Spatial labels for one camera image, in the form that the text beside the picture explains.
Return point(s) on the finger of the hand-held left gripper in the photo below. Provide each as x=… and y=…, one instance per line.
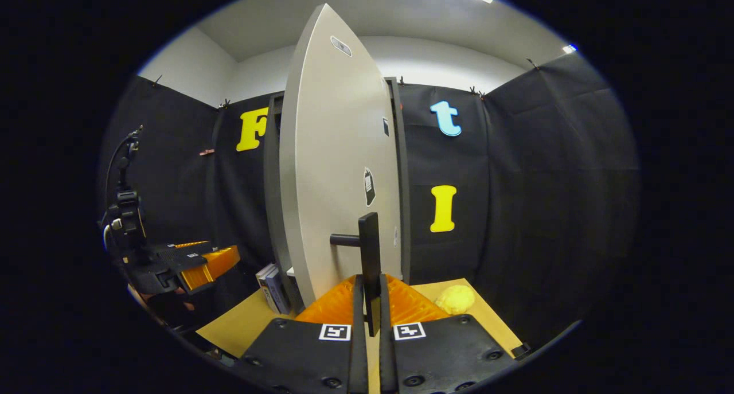
x=215, y=268
x=192, y=245

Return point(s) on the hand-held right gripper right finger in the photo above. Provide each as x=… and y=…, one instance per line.
x=387, y=359

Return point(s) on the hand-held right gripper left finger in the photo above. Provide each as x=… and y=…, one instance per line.
x=359, y=354

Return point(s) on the beige cabinet door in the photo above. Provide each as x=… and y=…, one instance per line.
x=332, y=153

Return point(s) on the dark grey cabinet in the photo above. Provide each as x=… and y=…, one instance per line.
x=404, y=182

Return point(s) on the pale thin book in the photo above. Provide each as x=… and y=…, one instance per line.
x=262, y=282

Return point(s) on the grey-blue book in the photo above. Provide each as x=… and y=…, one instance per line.
x=280, y=293

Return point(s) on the yellow lumpy toy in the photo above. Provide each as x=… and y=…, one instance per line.
x=456, y=299

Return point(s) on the black clip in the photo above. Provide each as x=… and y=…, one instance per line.
x=533, y=63
x=476, y=91
x=223, y=103
x=156, y=80

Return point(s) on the black backdrop cloth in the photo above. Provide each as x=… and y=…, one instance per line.
x=545, y=182

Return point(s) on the small ceiling light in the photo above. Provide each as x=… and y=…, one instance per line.
x=569, y=49

